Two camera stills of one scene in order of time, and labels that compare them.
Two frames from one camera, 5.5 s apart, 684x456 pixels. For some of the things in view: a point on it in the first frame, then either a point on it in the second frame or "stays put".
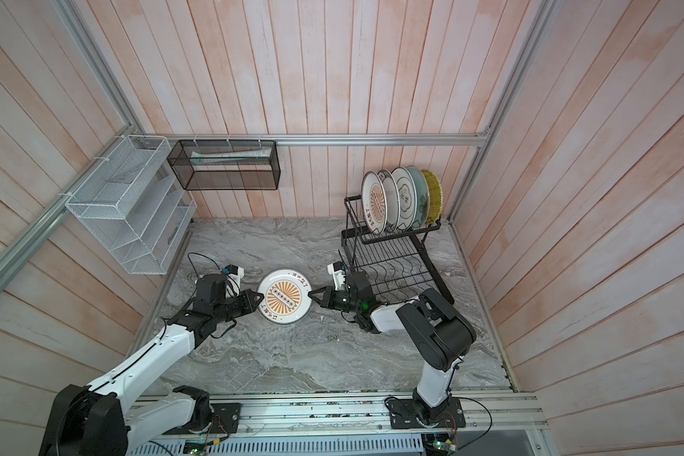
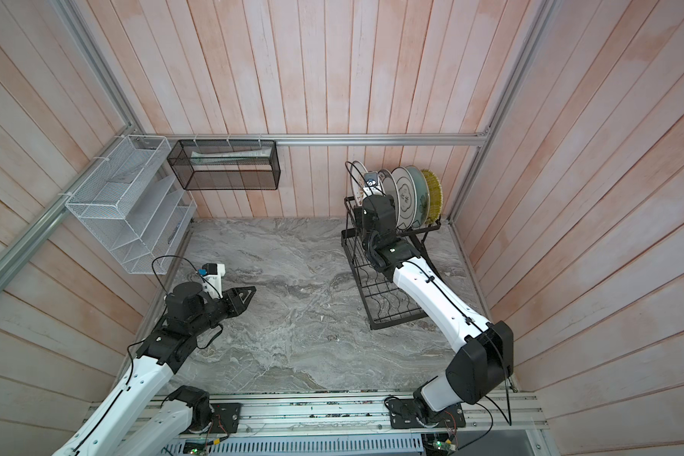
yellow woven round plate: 436,196 stays put
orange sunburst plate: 286,295 to 358,172
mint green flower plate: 423,199 stays put
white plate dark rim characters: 408,198 stays put
